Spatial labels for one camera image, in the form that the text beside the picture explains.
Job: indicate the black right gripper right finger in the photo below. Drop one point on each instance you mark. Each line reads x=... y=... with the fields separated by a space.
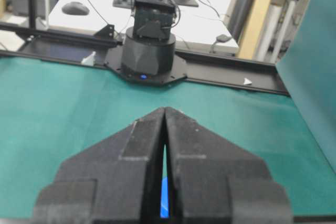
x=212 y=180

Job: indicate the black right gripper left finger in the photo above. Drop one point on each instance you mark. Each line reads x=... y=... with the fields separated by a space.
x=117 y=180

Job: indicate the blue plastic gear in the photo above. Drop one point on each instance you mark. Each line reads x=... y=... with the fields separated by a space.
x=164 y=208

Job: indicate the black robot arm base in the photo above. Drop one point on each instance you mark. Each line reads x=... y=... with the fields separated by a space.
x=147 y=54

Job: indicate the green table mat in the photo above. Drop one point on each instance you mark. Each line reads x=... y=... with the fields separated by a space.
x=51 y=111

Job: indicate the grey small desk device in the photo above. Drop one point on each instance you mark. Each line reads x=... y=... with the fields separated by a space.
x=223 y=38

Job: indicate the green upright panel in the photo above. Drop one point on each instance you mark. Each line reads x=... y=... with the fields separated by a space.
x=308 y=72

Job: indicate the black computer mouse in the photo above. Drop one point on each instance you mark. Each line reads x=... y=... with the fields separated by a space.
x=75 y=8

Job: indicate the white desk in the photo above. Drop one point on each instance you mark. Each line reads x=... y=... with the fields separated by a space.
x=197 y=30

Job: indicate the black aluminium frame rail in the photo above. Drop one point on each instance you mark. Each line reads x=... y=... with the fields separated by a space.
x=70 y=48

